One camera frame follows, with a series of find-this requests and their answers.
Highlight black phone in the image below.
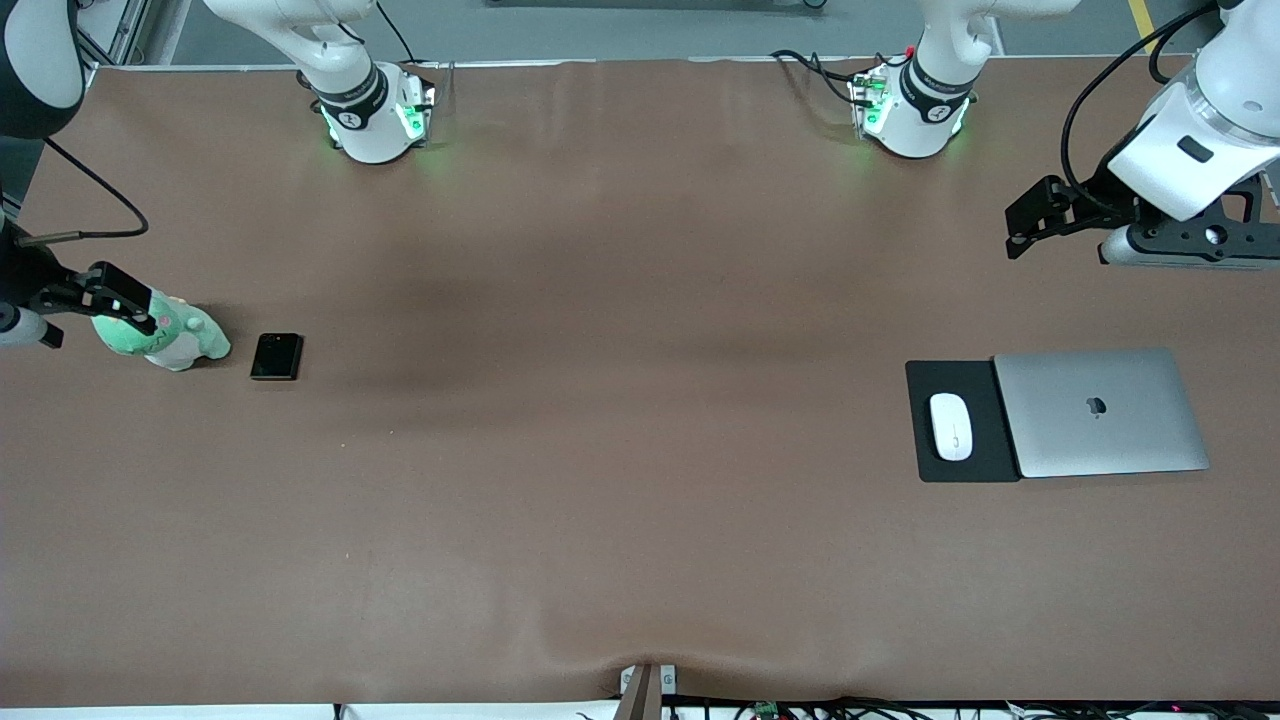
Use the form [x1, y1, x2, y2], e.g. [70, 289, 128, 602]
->
[249, 332, 304, 382]

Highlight white computer mouse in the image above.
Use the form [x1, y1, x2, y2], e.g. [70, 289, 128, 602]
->
[929, 392, 974, 463]

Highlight black mouse pad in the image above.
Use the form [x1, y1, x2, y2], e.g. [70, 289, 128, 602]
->
[905, 359, 1023, 484]

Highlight green plush dinosaur toy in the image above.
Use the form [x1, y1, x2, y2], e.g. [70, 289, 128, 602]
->
[90, 285, 232, 373]

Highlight silver closed laptop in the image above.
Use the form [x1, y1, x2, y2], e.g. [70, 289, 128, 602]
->
[992, 347, 1211, 479]

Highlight brown table cover mat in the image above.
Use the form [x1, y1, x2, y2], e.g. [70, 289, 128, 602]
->
[0, 55, 1280, 707]

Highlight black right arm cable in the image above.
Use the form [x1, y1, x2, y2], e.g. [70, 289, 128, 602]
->
[18, 138, 151, 245]

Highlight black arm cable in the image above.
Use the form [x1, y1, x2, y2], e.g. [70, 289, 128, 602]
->
[1059, 5, 1223, 213]
[18, 138, 151, 245]

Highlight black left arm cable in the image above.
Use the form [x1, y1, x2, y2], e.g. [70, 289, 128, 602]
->
[1059, 5, 1223, 213]

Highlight aluminium frame profile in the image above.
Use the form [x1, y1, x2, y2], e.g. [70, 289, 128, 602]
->
[75, 0, 151, 71]

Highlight black left base cables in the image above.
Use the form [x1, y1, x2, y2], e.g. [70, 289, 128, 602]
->
[770, 48, 866, 106]

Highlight black right base cable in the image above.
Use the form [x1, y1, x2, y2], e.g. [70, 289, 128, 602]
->
[375, 5, 416, 66]

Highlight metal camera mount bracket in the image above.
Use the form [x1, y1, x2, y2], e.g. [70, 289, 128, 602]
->
[618, 662, 678, 720]

